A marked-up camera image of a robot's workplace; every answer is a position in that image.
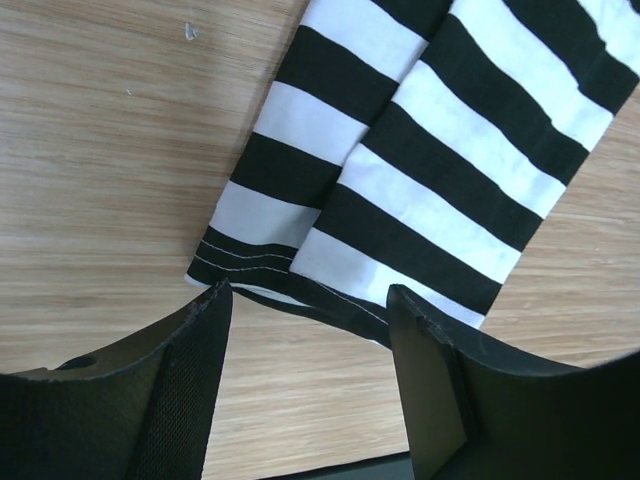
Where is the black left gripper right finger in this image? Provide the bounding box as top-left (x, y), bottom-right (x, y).
top-left (387, 285), bottom-right (639, 479)

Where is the black white striped tank top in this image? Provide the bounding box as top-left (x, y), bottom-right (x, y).
top-left (186, 1), bottom-right (639, 346)

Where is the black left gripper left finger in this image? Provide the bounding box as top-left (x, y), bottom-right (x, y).
top-left (1, 281), bottom-right (233, 479)

